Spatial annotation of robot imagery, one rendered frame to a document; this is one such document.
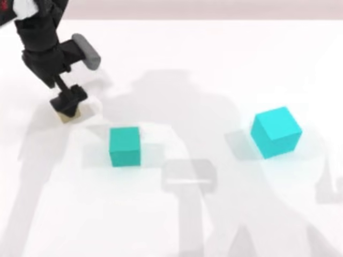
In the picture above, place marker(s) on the cyan cube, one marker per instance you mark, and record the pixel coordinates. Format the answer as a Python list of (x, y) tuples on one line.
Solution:
[(125, 147), (276, 132)]

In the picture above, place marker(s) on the small tan wooden block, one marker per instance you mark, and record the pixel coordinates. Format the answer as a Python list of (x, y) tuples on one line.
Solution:
[(75, 117)]

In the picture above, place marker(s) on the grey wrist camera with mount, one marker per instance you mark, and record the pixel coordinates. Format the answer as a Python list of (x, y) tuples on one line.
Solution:
[(87, 52)]

